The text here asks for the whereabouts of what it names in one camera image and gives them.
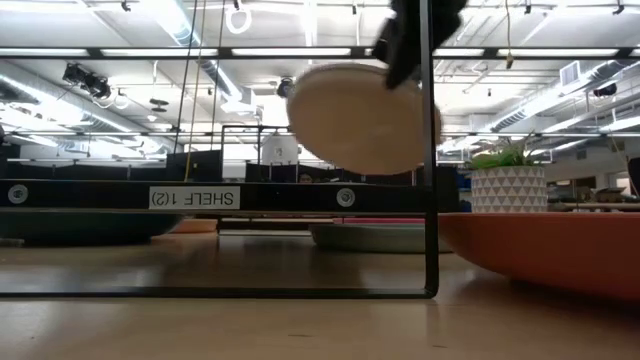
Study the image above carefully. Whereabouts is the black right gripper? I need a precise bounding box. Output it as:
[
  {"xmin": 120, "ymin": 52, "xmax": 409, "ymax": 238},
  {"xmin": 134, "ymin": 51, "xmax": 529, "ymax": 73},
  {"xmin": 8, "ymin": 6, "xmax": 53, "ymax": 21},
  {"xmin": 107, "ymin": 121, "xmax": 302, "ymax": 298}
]
[{"xmin": 373, "ymin": 0, "xmax": 469, "ymax": 90}]

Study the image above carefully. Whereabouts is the beige plate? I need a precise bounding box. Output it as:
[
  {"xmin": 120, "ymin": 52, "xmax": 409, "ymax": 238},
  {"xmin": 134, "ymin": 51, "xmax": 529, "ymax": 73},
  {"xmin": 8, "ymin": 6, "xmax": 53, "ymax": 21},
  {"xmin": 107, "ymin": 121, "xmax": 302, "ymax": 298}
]
[{"xmin": 286, "ymin": 61, "xmax": 444, "ymax": 176}]

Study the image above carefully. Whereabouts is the blue-grey plate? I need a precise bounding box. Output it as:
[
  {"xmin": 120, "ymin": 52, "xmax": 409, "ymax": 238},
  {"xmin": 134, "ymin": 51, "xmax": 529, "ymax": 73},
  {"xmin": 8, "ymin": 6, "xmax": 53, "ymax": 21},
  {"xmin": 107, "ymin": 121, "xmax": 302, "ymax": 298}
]
[{"xmin": 308, "ymin": 222, "xmax": 454, "ymax": 254}]

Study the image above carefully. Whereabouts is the small terracotta plate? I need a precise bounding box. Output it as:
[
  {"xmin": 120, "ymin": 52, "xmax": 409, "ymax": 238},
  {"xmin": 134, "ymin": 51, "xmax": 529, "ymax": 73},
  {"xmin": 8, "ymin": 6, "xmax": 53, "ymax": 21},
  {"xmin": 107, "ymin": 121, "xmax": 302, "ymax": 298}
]
[{"xmin": 169, "ymin": 218, "xmax": 219, "ymax": 235}]

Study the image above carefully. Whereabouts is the black plate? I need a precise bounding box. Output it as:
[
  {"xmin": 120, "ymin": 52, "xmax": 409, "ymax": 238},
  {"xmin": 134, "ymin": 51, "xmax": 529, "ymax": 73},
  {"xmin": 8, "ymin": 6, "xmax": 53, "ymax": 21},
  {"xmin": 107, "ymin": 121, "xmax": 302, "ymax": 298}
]
[{"xmin": 0, "ymin": 213, "xmax": 185, "ymax": 247}]

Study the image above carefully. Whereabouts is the black metal wood shelf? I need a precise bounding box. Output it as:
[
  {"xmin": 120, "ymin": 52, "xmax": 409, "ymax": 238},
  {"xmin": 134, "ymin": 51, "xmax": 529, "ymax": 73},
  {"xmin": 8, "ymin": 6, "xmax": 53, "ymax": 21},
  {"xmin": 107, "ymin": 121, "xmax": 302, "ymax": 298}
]
[{"xmin": 0, "ymin": 0, "xmax": 441, "ymax": 300}]

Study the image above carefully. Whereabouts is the green succulent plant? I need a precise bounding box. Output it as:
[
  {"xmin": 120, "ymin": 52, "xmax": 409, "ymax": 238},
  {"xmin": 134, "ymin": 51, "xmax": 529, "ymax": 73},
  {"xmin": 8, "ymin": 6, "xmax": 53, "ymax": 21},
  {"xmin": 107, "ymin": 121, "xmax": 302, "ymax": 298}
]
[{"xmin": 469, "ymin": 133, "xmax": 544, "ymax": 170}]

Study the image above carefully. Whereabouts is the white cylindrical tank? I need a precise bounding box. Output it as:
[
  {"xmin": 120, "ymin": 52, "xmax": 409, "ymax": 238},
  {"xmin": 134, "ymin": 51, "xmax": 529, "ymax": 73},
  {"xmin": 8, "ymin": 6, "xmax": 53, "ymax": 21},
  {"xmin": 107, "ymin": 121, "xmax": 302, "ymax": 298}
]
[{"xmin": 261, "ymin": 133, "xmax": 300, "ymax": 166}]

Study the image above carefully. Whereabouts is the white triangle-pattern plant pot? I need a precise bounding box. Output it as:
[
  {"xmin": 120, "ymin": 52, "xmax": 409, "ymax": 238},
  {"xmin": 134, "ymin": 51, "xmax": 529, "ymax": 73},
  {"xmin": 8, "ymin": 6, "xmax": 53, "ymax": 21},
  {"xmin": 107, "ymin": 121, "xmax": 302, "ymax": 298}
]
[{"xmin": 470, "ymin": 165, "xmax": 548, "ymax": 214}]

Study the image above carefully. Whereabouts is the black office partition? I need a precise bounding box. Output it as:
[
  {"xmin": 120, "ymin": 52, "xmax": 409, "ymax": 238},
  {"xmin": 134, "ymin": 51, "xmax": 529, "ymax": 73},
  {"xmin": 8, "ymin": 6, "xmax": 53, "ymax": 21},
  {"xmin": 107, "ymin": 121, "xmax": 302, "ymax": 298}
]
[{"xmin": 165, "ymin": 149, "xmax": 224, "ymax": 183}]

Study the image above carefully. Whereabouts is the orange bowl right foreground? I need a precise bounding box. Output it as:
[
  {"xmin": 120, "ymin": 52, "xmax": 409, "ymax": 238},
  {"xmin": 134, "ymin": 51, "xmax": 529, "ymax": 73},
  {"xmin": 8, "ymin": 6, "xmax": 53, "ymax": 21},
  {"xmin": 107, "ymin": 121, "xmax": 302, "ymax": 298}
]
[{"xmin": 438, "ymin": 212, "xmax": 640, "ymax": 303}]

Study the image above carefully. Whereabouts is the cluttered background desk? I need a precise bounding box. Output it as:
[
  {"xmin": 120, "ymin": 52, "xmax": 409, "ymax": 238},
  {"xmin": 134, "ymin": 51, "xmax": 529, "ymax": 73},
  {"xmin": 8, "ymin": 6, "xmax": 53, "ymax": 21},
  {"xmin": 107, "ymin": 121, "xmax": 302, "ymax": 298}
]
[{"xmin": 547, "ymin": 186, "xmax": 640, "ymax": 212}]

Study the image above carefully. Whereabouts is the yellow cable with plug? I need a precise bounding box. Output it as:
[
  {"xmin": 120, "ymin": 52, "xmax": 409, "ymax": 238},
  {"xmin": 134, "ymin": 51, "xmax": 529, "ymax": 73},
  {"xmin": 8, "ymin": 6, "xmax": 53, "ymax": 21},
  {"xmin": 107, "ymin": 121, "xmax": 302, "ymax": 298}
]
[{"xmin": 503, "ymin": 0, "xmax": 516, "ymax": 70}]

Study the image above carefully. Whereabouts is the silver ceiling air duct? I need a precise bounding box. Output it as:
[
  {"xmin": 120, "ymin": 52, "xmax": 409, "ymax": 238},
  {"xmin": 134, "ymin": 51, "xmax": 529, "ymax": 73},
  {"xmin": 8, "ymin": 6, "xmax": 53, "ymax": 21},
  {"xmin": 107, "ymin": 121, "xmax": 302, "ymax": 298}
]
[{"xmin": 149, "ymin": 0, "xmax": 259, "ymax": 114}]

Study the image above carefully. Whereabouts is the black overhead frame bar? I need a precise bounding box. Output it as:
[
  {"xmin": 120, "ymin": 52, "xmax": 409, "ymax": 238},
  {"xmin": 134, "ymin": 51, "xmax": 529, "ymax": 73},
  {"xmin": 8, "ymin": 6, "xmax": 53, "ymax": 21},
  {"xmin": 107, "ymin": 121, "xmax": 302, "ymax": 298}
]
[{"xmin": 0, "ymin": 46, "xmax": 640, "ymax": 61}]

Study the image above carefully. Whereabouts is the white hanging ring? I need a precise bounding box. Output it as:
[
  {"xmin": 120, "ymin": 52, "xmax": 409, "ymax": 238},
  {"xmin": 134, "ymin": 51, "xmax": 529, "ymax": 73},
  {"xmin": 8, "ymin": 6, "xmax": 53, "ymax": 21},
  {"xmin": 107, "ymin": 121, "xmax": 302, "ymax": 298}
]
[{"xmin": 224, "ymin": 4, "xmax": 253, "ymax": 35}]

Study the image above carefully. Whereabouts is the black hanging cable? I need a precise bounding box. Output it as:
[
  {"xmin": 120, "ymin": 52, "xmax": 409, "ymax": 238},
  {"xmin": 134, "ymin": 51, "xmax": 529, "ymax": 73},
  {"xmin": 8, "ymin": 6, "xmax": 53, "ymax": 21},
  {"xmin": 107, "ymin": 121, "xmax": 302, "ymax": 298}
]
[
  {"xmin": 172, "ymin": 0, "xmax": 199, "ymax": 151},
  {"xmin": 209, "ymin": 0, "xmax": 226, "ymax": 151}
]

